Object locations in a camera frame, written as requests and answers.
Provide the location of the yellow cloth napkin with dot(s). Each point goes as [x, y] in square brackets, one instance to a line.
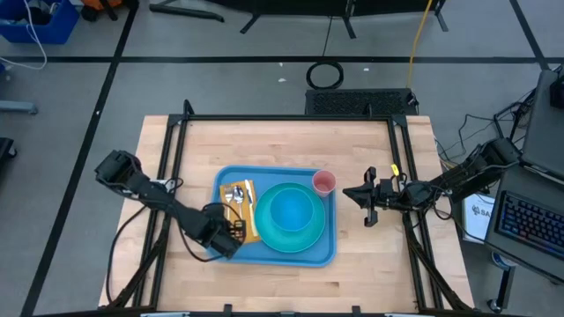
[252, 238]

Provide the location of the blue storage bin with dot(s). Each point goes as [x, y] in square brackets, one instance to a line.
[39, 26]

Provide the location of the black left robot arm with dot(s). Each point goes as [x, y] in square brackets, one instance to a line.
[150, 191]

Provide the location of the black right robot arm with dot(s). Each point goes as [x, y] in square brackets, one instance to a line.
[467, 176]

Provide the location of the wheeled stand base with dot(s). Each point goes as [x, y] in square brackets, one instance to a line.
[502, 286]

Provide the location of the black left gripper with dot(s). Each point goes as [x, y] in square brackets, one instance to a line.
[213, 229]

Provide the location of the orange and black bag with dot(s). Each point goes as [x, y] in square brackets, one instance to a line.
[103, 4]

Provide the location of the black perforated box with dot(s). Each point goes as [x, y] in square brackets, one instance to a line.
[361, 102]

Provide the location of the white printed paper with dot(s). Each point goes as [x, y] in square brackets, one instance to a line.
[478, 220]

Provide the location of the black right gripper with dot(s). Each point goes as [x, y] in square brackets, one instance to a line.
[385, 193]

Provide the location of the blue bowl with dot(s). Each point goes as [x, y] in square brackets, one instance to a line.
[291, 210]

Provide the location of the black room divider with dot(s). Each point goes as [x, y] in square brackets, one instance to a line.
[308, 5]

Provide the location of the black chair base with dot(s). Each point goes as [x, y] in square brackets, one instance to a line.
[6, 149]

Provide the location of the blue plastic tray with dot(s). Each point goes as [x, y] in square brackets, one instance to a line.
[273, 174]

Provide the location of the blue round disc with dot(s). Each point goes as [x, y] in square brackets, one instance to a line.
[502, 260]

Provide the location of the grey floor bar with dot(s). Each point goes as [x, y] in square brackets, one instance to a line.
[17, 107]

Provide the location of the laptop with lit keyboard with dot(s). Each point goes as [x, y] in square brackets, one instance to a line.
[529, 220]

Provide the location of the pink ribbed cup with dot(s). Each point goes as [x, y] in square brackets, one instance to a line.
[324, 182]

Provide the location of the small black camera mount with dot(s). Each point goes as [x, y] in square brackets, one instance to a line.
[356, 310]
[227, 309]

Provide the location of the teal plate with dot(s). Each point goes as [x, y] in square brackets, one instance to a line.
[264, 229]

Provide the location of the grey monitor panel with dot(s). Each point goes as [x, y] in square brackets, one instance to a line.
[544, 132]

